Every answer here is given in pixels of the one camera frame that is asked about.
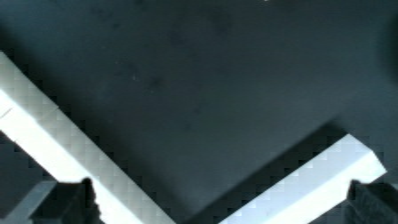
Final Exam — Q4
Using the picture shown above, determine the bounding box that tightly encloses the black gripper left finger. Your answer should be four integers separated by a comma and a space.
0, 178, 106, 224

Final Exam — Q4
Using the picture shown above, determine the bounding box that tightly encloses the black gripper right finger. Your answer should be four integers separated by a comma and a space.
345, 180, 398, 224

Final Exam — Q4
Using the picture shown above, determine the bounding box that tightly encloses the white U-shaped fence frame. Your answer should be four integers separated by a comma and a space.
0, 53, 388, 224

